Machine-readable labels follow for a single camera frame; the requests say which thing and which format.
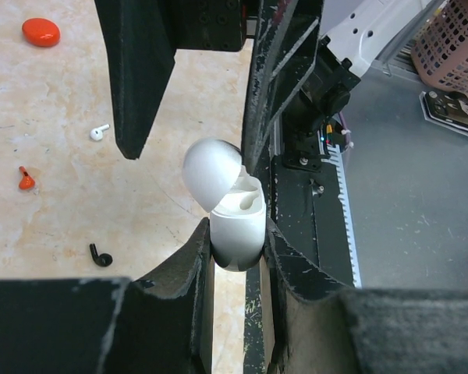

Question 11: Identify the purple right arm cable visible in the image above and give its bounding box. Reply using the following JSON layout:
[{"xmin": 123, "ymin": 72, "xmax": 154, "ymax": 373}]
[{"xmin": 335, "ymin": 112, "xmax": 354, "ymax": 153}]

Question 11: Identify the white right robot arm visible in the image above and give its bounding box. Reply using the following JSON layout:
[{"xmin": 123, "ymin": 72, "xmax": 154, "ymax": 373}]
[{"xmin": 95, "ymin": 1, "xmax": 435, "ymax": 171}]

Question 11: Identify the orange earbud charging case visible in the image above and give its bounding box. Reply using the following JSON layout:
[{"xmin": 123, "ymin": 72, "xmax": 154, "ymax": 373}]
[{"xmin": 22, "ymin": 18, "xmax": 61, "ymax": 48}]

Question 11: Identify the white earbud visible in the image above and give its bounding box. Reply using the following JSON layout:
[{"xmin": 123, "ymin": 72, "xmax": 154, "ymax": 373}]
[{"xmin": 89, "ymin": 124, "xmax": 110, "ymax": 142}]

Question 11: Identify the orange earbud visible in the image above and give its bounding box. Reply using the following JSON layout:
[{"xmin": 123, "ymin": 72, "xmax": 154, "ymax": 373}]
[{"xmin": 19, "ymin": 166, "xmax": 36, "ymax": 190}]

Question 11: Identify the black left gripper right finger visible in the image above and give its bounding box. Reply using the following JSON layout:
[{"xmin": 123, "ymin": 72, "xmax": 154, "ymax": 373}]
[{"xmin": 263, "ymin": 221, "xmax": 468, "ymax": 373}]

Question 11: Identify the black earbud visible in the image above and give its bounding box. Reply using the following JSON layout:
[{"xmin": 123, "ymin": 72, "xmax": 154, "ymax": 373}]
[{"xmin": 89, "ymin": 243, "xmax": 113, "ymax": 267}]

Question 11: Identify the black printed card box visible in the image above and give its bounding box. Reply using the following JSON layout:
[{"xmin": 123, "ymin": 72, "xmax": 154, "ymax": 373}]
[{"xmin": 420, "ymin": 90, "xmax": 468, "ymax": 134}]

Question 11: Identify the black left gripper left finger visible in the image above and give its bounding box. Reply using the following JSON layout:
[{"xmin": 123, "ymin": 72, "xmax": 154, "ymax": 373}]
[{"xmin": 0, "ymin": 219, "xmax": 215, "ymax": 373}]

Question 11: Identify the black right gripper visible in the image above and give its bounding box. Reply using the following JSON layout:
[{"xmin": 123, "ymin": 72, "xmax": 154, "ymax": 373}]
[{"xmin": 95, "ymin": 0, "xmax": 324, "ymax": 177}]

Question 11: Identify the pink plastic basket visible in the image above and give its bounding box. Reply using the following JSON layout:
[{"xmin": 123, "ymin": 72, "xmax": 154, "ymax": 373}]
[{"xmin": 411, "ymin": 0, "xmax": 468, "ymax": 98}]

